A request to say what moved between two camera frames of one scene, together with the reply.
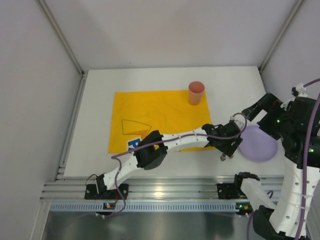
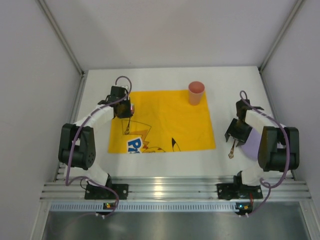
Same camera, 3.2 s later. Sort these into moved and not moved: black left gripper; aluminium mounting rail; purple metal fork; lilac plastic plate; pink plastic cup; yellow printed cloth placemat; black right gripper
Moved: black left gripper; purple metal fork; black right gripper
Not moved: aluminium mounting rail; lilac plastic plate; yellow printed cloth placemat; pink plastic cup
